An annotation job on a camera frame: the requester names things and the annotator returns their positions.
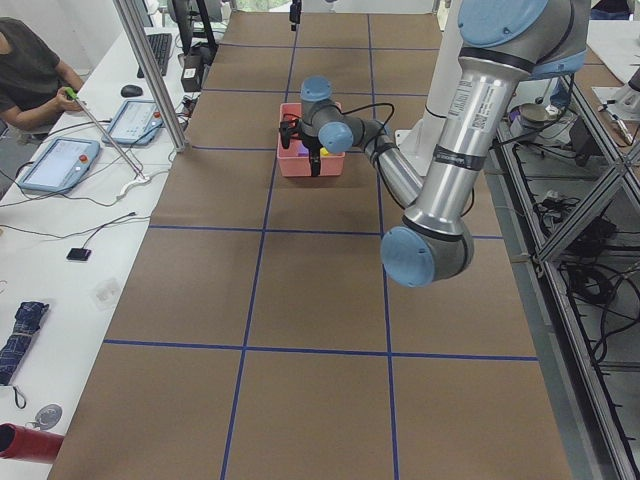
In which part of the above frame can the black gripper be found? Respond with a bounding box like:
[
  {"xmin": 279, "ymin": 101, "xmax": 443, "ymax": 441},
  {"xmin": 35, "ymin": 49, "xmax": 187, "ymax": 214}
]
[{"xmin": 289, "ymin": 0, "xmax": 323, "ymax": 177}]

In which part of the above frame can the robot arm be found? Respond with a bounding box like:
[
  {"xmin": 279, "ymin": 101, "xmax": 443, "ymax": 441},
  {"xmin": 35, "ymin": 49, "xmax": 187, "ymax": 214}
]
[{"xmin": 298, "ymin": 1, "xmax": 591, "ymax": 287}]

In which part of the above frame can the pink bin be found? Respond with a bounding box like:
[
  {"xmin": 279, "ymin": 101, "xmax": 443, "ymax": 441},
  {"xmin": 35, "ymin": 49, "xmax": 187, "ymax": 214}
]
[{"xmin": 277, "ymin": 103, "xmax": 345, "ymax": 177}]

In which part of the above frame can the black box with label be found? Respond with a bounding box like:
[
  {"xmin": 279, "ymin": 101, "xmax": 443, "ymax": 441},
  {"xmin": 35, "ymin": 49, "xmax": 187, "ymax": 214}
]
[{"xmin": 181, "ymin": 55, "xmax": 204, "ymax": 93}]

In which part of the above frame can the black keyboard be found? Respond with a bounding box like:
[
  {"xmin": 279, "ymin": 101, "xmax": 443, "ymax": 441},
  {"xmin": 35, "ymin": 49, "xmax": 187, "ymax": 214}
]
[{"xmin": 147, "ymin": 33, "xmax": 173, "ymax": 76}]

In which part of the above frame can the far teach pendant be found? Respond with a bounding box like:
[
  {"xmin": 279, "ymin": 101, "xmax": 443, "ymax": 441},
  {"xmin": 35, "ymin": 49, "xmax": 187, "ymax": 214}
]
[{"xmin": 102, "ymin": 98, "xmax": 164, "ymax": 147}]

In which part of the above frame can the teach pendant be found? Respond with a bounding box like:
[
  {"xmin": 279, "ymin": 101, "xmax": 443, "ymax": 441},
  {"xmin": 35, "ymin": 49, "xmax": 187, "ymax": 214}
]
[
  {"xmin": 102, "ymin": 98, "xmax": 164, "ymax": 147},
  {"xmin": 17, "ymin": 137, "xmax": 101, "ymax": 193}
]

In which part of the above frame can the black computer mouse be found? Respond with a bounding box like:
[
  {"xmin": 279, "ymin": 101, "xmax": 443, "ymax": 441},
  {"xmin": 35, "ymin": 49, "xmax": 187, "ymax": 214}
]
[{"xmin": 120, "ymin": 84, "xmax": 143, "ymax": 98}]

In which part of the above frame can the metal reach stick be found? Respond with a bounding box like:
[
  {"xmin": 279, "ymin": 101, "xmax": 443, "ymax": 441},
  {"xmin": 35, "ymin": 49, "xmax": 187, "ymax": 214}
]
[{"xmin": 63, "ymin": 87, "xmax": 148, "ymax": 182}]

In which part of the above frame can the near teach pendant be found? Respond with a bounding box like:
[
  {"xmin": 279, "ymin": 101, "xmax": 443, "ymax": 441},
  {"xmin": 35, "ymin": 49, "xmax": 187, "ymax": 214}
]
[{"xmin": 17, "ymin": 137, "xmax": 101, "ymax": 193}]

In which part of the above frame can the seated person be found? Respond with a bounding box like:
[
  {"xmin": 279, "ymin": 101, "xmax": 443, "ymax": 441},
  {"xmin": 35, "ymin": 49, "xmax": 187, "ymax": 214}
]
[{"xmin": 1, "ymin": 17, "xmax": 84, "ymax": 132}]

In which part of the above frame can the small black device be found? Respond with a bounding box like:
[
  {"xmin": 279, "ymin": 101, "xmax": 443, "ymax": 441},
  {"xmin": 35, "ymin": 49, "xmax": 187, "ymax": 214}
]
[{"xmin": 66, "ymin": 247, "xmax": 92, "ymax": 262}]

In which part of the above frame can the clear plastic bag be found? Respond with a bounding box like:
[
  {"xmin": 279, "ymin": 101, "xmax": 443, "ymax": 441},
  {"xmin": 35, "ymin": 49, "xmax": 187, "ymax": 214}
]
[{"xmin": 91, "ymin": 278, "xmax": 121, "ymax": 311}]

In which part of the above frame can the folded blue umbrella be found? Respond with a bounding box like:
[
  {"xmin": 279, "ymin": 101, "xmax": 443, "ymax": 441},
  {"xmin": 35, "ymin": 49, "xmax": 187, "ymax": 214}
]
[{"xmin": 1, "ymin": 301, "xmax": 49, "ymax": 386}]

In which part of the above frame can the round metal disc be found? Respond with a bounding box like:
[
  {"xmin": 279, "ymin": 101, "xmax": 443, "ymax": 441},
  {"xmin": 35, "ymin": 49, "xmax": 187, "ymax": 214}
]
[{"xmin": 34, "ymin": 404, "xmax": 63, "ymax": 431}]

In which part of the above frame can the red cylinder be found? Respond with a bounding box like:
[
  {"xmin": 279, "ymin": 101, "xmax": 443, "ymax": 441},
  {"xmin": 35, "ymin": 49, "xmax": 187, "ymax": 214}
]
[{"xmin": 1, "ymin": 423, "xmax": 65, "ymax": 464}]

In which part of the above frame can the white camera mast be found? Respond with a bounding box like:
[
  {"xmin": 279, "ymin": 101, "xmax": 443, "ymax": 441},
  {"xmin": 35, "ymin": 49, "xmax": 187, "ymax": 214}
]
[{"xmin": 395, "ymin": 0, "xmax": 462, "ymax": 177}]

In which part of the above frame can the aluminium frame post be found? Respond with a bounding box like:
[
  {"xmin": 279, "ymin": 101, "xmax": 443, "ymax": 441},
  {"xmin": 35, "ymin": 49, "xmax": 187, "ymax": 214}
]
[{"xmin": 113, "ymin": 0, "xmax": 186, "ymax": 153}]

